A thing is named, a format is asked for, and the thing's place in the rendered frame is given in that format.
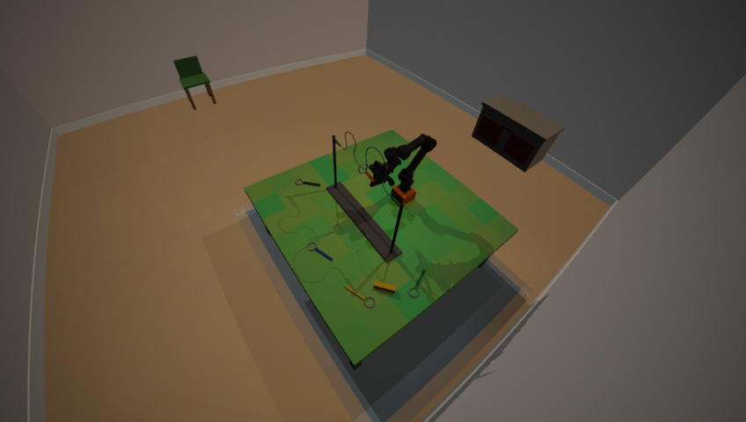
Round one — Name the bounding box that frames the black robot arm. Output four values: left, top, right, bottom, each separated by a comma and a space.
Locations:
373, 134, 437, 193

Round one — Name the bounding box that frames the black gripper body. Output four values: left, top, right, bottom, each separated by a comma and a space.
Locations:
368, 162, 395, 186

